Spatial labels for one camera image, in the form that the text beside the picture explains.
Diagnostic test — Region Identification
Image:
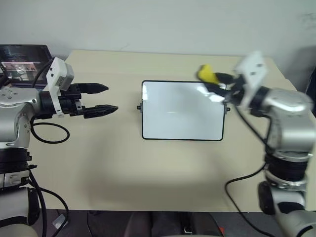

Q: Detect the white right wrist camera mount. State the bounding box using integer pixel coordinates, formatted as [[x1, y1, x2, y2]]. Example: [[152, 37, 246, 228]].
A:
[[234, 50, 269, 109]]

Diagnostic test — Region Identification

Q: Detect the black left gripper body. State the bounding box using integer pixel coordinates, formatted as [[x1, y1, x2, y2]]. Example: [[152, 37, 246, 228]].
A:
[[59, 83, 86, 117]]

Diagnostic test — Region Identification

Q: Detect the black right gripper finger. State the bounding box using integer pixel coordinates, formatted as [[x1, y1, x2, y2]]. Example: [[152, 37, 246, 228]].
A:
[[213, 72, 234, 83], [203, 83, 227, 100]]

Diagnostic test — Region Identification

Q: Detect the black office chair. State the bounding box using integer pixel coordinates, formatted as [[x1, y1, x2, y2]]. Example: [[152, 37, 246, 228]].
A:
[[303, 46, 316, 99]]

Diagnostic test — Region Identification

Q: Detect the clear plastic piece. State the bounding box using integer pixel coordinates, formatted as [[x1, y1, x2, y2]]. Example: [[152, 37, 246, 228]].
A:
[[52, 214, 68, 229]]

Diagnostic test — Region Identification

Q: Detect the open dark laptop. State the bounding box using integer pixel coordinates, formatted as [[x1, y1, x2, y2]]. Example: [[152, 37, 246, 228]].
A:
[[0, 44, 54, 90]]

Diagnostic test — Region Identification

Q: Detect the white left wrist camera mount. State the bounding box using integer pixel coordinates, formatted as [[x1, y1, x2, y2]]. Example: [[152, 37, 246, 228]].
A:
[[42, 57, 75, 117]]

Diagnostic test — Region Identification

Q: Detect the yellow and black eraser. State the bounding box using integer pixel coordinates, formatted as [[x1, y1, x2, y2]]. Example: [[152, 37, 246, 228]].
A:
[[196, 64, 221, 86]]

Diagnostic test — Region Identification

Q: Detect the black-framed tabletop whiteboard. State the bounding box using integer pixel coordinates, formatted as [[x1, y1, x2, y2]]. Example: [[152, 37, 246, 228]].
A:
[[136, 79, 232, 142]]

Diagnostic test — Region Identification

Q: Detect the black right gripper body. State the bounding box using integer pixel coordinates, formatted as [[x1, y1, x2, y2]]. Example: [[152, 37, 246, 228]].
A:
[[223, 74, 248, 105]]

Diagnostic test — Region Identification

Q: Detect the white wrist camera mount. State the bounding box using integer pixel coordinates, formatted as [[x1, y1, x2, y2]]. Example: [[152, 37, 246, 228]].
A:
[[42, 57, 75, 117], [234, 50, 269, 109]]

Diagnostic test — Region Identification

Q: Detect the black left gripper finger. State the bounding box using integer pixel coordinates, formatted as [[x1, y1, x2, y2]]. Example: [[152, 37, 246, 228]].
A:
[[83, 104, 119, 119], [79, 83, 109, 95]]

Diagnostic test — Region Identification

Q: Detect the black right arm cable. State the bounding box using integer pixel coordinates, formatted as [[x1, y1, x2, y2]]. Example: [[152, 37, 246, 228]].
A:
[[225, 103, 281, 237]]

